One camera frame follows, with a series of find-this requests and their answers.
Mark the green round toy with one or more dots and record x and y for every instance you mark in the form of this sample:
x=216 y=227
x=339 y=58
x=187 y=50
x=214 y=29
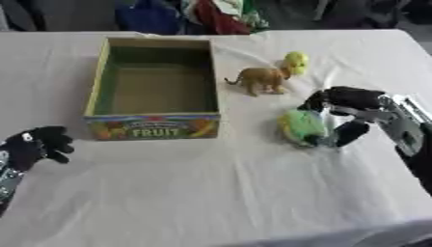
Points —
x=302 y=128

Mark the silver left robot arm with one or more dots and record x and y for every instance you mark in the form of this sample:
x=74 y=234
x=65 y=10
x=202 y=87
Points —
x=7 y=183

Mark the brown toy animal figure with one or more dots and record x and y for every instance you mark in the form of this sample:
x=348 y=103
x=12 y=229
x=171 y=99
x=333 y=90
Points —
x=262 y=79

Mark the yellow-green toy fruit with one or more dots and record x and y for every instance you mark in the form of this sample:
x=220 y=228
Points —
x=297 y=62

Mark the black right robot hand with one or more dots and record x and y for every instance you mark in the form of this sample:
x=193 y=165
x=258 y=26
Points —
x=351 y=98

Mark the cardboard box with green inside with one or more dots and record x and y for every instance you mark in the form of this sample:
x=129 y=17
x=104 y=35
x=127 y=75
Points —
x=153 y=90

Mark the dark chair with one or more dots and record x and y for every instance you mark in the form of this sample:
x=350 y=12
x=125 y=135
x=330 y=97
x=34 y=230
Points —
x=365 y=13

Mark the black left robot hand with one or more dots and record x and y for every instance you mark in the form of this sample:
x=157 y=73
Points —
x=34 y=146

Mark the blue bag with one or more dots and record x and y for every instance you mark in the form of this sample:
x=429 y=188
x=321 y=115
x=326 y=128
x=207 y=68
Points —
x=147 y=16

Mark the red and green cloth pile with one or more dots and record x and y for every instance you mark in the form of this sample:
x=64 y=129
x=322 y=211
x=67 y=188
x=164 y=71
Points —
x=225 y=15

